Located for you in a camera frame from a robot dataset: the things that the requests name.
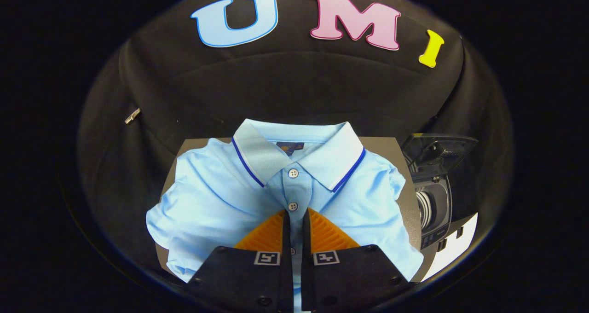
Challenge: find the light blue polo shirt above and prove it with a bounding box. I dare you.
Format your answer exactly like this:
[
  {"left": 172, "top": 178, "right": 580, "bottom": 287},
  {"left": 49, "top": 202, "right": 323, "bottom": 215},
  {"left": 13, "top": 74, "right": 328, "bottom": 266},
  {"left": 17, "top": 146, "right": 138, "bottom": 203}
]
[{"left": 146, "top": 119, "right": 424, "bottom": 313}]

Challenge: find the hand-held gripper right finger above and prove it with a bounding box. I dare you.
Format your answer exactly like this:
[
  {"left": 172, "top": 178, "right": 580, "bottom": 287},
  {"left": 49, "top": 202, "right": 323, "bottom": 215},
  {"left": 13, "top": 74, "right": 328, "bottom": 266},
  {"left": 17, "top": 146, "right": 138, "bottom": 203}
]
[{"left": 301, "top": 207, "right": 412, "bottom": 313}]

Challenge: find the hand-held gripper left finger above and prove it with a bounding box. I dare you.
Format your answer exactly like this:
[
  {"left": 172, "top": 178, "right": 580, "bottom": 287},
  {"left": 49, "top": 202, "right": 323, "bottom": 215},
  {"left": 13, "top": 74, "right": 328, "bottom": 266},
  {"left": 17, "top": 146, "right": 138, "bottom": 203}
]
[{"left": 186, "top": 209, "right": 294, "bottom": 313}]

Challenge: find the dark glass washing machine lid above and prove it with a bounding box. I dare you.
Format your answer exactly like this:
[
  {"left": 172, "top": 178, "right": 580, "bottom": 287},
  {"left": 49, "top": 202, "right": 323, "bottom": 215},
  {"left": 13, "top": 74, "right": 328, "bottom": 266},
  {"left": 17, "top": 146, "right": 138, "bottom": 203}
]
[{"left": 402, "top": 133, "right": 479, "bottom": 180}]

